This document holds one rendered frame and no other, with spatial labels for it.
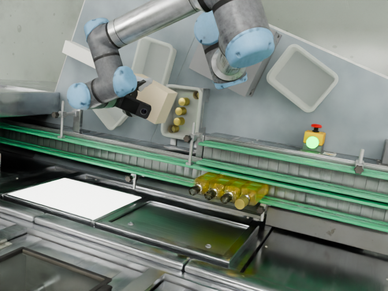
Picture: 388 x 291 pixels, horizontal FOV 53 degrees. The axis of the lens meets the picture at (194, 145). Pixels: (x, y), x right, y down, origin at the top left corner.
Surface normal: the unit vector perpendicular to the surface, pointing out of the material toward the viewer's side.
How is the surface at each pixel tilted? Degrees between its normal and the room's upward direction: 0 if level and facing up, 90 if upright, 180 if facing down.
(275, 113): 0
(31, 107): 90
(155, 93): 0
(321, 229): 0
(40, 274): 90
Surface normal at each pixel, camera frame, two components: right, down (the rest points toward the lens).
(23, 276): 0.11, -0.98
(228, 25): -0.66, 0.21
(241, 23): -0.23, 0.07
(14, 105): 0.91, 0.17
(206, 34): -0.44, 0.00
